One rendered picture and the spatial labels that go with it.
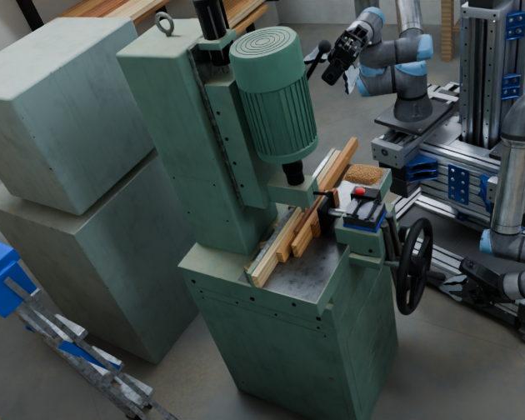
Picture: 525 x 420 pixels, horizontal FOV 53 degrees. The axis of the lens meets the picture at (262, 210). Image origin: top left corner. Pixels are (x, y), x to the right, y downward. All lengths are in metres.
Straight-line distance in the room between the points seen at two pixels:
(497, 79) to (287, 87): 0.95
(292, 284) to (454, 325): 1.14
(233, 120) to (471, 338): 1.48
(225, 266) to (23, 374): 1.54
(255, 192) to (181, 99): 0.35
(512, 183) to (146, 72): 1.01
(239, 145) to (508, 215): 0.76
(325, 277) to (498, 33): 1.00
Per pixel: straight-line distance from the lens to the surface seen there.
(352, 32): 1.57
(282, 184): 1.55
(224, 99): 1.40
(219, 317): 1.94
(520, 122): 1.48
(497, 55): 2.01
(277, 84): 1.28
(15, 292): 1.65
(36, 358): 3.03
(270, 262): 1.52
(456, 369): 2.36
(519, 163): 1.52
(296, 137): 1.37
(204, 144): 1.48
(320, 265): 1.52
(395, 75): 2.10
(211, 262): 1.78
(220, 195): 1.59
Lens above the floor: 2.01
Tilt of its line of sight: 39 degrees down
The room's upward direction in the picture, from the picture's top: 17 degrees counter-clockwise
